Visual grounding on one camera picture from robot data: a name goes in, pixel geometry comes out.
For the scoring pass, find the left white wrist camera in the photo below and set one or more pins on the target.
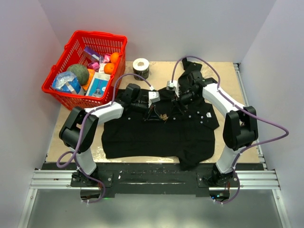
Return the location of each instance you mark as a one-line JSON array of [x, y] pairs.
[[153, 96]]

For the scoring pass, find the green melon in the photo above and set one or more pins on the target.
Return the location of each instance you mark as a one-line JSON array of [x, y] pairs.
[[81, 73]]

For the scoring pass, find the aluminium rail frame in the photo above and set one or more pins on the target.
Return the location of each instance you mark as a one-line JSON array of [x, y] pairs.
[[251, 176]]

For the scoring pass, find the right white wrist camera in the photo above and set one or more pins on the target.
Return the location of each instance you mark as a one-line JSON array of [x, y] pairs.
[[172, 85]]

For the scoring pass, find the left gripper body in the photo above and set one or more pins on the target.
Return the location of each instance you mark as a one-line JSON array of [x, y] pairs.
[[140, 107]]

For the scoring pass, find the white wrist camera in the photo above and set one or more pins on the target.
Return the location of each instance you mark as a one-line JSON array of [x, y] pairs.
[[172, 85], [153, 96]]

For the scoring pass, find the orange fruit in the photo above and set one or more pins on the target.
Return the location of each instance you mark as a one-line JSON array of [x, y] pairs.
[[109, 68], [114, 57]]

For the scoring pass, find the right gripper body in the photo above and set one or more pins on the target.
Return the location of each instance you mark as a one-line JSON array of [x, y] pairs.
[[187, 98]]

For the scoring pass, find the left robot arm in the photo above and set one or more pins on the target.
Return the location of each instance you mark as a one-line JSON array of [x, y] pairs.
[[79, 129]]

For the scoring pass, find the blue white plastic bag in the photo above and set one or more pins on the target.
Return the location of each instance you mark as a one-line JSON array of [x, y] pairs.
[[67, 82]]

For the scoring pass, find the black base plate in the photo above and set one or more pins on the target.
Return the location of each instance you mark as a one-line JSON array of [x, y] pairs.
[[160, 179]]

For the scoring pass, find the black button shirt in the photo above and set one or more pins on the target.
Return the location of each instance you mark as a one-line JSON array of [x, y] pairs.
[[188, 137]]

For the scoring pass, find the blue white box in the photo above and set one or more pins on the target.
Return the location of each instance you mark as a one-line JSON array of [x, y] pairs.
[[98, 85]]

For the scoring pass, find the purple box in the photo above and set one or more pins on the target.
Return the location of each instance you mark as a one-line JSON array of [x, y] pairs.
[[92, 55]]

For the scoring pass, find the red plastic basket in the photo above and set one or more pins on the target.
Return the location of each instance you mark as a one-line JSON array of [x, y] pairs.
[[104, 44]]

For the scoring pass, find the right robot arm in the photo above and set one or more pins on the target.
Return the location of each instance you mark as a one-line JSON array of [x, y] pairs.
[[240, 126]]

